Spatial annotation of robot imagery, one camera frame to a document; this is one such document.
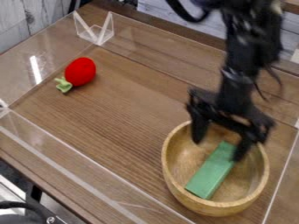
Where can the brown wooden bowl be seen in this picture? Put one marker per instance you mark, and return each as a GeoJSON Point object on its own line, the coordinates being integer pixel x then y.
{"type": "Point", "coordinates": [182, 159]}

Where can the black equipment under table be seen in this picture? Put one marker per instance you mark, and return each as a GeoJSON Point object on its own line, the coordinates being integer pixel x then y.
{"type": "Point", "coordinates": [21, 211]}

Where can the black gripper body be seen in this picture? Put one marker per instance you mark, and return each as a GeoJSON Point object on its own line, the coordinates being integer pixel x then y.
{"type": "Point", "coordinates": [230, 107]}

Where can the green rectangular block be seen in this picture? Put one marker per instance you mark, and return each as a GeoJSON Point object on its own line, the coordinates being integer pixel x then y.
{"type": "Point", "coordinates": [207, 178]}

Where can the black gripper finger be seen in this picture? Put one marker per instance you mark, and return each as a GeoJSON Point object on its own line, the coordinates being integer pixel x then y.
{"type": "Point", "coordinates": [247, 141]}
{"type": "Point", "coordinates": [199, 123]}

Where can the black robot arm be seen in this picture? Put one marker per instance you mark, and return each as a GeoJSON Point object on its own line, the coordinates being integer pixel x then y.
{"type": "Point", "coordinates": [254, 45]}

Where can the clear acrylic corner bracket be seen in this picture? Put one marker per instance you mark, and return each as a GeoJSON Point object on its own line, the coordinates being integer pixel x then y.
{"type": "Point", "coordinates": [95, 34]}

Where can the red plush strawberry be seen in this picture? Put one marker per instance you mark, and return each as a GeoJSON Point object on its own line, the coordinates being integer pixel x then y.
{"type": "Point", "coordinates": [79, 73]}

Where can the clear acrylic enclosure wall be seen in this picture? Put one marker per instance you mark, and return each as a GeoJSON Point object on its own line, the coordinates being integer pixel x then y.
{"type": "Point", "coordinates": [88, 145]}

